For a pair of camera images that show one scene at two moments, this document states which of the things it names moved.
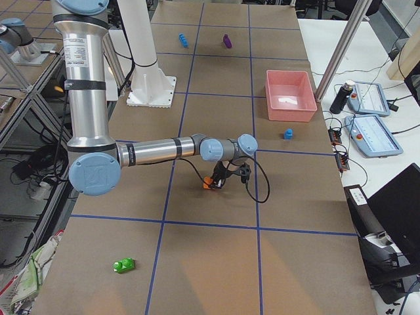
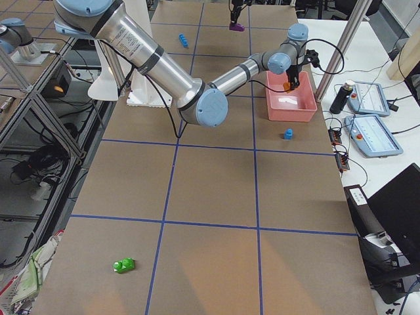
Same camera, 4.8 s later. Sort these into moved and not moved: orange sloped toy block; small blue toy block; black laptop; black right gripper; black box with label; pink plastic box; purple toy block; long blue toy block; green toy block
Moved: purple toy block; orange sloped toy block; black right gripper
Not moved: green toy block; pink plastic box; black laptop; black box with label; small blue toy block; long blue toy block
